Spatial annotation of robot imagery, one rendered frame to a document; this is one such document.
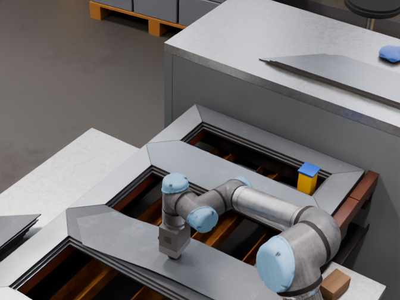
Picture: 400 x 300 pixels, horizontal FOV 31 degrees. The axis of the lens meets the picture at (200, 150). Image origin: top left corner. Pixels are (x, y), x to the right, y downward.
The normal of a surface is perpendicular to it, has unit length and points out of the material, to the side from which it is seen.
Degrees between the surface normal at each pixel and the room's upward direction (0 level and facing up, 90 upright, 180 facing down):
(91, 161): 0
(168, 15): 90
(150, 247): 5
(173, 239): 90
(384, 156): 90
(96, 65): 0
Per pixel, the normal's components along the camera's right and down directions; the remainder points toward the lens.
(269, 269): -0.83, 0.25
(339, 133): -0.55, 0.50
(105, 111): 0.03, -0.79
